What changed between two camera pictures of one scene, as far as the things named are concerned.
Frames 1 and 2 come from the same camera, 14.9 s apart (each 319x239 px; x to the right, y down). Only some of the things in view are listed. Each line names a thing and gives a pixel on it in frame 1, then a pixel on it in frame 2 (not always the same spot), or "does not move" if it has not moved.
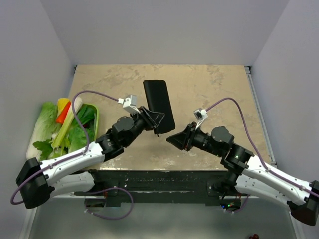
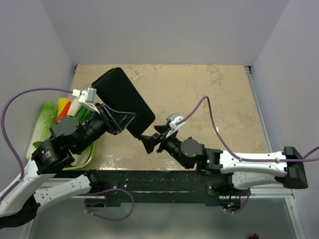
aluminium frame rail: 270,148 does not move
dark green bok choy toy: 86,113 does not move
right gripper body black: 195,138 -> 171,144
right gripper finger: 178,140 -> 148,142
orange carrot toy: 61,117 does not move
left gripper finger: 155,118 -> 122,119
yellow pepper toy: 61,103 does not move
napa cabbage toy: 44,128 does not move
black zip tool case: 158,99 -> 114,89
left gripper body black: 144,120 -> 112,127
